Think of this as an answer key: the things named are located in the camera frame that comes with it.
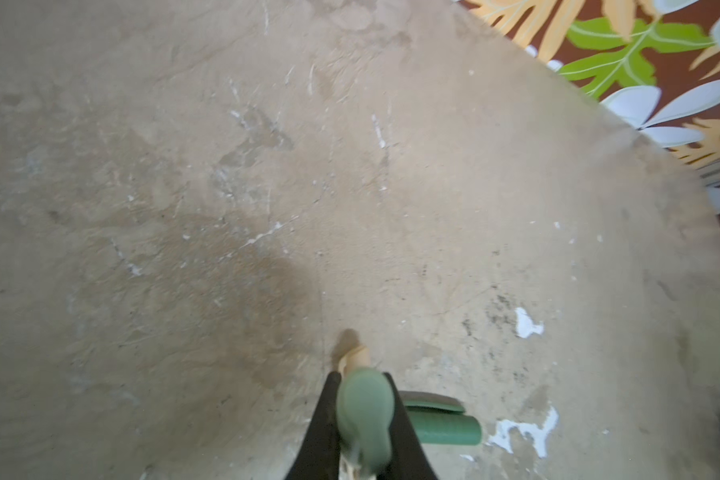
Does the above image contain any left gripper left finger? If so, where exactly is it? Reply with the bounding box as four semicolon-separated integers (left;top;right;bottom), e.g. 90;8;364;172
285;372;342;480

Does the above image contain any beige pen cap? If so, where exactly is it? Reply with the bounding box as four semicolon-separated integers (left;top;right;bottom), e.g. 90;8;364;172
337;344;372;377

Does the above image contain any light green pen cap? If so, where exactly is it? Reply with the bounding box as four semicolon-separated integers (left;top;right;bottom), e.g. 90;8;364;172
336;367;395;479

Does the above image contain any dark green pen cap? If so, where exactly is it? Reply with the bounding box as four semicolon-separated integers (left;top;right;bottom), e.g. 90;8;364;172
399;391;482;446

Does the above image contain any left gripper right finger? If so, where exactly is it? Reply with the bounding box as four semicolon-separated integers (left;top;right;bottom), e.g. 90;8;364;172
377;373;438;480

